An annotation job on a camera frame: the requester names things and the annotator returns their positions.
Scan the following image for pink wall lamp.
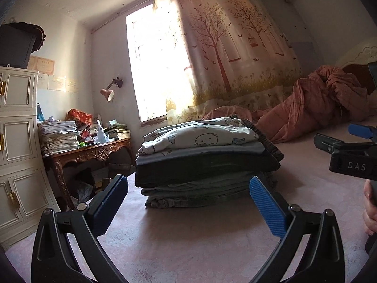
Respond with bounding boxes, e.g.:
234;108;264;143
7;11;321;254
100;77;123;102

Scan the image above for wooden bed headboard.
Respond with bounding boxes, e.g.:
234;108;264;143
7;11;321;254
335;36;377;95

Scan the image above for stack of dark folded clothes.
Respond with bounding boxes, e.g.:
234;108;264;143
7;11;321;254
135;119;284;208

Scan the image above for red package on desk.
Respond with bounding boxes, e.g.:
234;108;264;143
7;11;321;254
65;109;93;125

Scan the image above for cream cabinet with drawers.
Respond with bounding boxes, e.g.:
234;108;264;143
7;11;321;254
0;67;59;250

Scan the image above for pink bed sheet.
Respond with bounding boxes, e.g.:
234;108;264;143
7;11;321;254
4;117;377;283

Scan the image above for carved wooden desk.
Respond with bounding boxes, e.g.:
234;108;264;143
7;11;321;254
43;139;135;210

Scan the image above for rust red crumpled quilt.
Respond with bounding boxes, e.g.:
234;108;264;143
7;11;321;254
202;65;371;143

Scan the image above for stack of books on desk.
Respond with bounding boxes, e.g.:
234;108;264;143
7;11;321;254
104;120;131;140

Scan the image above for tree print curtain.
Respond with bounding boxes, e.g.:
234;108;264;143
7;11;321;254
153;0;301;125

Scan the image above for dark box on cabinet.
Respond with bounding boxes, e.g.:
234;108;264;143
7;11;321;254
0;22;46;68

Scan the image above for person's right hand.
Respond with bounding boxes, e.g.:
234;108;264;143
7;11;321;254
362;179;377;236

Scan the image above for white cartoon print pants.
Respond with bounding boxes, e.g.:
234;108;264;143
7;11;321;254
138;117;259;156

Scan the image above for stack of white papers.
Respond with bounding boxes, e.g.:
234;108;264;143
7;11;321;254
38;118;80;157

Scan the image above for certificate on wall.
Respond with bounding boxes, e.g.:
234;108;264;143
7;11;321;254
27;56;55;75

